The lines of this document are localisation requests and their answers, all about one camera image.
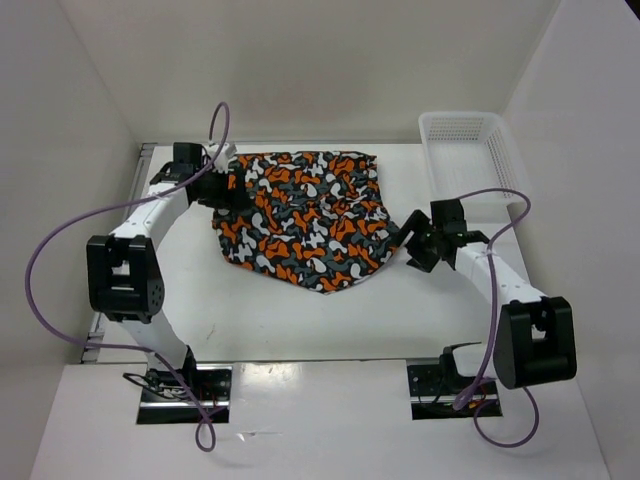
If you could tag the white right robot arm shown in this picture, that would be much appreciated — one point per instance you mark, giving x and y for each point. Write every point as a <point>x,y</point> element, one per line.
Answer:
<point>531,334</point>

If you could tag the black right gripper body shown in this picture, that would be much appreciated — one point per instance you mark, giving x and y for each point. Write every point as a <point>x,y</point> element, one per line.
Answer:
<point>423,243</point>

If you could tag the white perforated plastic basket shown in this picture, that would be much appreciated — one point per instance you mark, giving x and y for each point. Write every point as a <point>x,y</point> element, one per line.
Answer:
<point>468,151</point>

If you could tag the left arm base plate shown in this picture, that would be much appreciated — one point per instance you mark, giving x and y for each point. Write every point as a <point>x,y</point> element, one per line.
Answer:
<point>164,401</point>

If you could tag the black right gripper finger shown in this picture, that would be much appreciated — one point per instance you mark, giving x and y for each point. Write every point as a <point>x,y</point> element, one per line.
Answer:
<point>417,223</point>
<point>424,262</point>

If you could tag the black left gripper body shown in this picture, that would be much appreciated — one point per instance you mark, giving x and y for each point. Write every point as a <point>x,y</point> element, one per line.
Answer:
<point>213,191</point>

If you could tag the orange camouflage shorts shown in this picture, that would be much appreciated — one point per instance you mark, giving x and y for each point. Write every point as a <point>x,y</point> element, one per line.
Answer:
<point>316,219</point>

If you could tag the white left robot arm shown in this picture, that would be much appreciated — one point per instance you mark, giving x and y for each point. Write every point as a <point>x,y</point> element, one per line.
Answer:
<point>124,277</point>

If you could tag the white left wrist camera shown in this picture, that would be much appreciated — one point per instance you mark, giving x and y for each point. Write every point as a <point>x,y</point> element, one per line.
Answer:
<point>221,154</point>

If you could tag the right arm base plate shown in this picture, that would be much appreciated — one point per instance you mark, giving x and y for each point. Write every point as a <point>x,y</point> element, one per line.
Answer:
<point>432,394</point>

